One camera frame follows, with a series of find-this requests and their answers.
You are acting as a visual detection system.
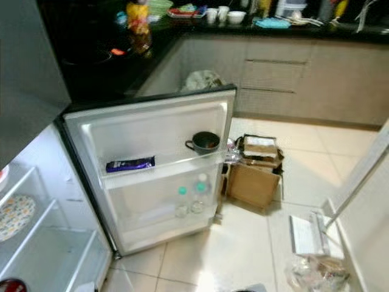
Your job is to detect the dark grey fridge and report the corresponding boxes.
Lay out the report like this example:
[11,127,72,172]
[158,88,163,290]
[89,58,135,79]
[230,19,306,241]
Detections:
[0,0,117,292]

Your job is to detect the patterned round plate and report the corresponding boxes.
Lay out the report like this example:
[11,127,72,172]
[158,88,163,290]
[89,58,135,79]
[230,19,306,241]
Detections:
[0,194,38,243]

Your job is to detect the dark purple snack packet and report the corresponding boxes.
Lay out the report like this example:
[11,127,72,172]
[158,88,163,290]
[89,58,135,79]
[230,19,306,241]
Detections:
[105,155,156,174]

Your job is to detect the red round pot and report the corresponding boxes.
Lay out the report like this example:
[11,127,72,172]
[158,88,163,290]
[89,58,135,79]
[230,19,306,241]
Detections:
[0,277,29,292]

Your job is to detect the yellow snack bag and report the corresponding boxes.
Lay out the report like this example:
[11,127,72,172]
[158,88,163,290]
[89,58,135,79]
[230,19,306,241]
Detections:
[126,1,152,35]

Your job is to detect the short teal-capped water bottle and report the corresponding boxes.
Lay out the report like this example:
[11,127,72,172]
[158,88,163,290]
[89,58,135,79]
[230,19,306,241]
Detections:
[173,185,191,219]

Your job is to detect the tall pale-capped water bottle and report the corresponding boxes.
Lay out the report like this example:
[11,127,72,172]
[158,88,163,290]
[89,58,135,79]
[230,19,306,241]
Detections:
[189,173,211,214]

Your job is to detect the black mug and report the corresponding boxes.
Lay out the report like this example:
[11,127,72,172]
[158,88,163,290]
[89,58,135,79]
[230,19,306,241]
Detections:
[185,131,222,156]

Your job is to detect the crumpled grey plastic bag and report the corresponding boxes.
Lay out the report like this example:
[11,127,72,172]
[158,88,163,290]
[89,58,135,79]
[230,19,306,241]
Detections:
[179,69,226,94]

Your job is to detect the red tray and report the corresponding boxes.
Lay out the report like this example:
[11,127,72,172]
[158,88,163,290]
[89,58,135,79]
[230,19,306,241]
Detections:
[167,4,205,18]

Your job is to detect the white cup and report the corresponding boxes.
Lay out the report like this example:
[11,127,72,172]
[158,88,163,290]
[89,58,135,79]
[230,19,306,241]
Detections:
[205,5,230,24]

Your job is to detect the small cardboard box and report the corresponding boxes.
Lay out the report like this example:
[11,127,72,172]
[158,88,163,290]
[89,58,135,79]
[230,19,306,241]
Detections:
[224,133,286,211]

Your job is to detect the white bowl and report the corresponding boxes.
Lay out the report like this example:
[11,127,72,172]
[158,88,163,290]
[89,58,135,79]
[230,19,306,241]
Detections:
[225,10,249,26]

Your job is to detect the teal cloth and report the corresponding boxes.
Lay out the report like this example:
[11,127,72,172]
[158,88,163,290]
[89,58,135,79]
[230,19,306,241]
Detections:
[253,16,292,30]

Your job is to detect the grey kitchen cabinet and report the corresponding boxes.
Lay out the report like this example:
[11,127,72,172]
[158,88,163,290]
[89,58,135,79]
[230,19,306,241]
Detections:
[136,33,389,129]

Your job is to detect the white flat mop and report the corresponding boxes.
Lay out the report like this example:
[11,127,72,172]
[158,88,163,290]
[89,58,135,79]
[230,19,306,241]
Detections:
[288,122,389,257]

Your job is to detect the clear rubbish-filled plastic bag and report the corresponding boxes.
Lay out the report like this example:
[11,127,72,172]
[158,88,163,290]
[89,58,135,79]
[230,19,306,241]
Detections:
[285,255,351,292]

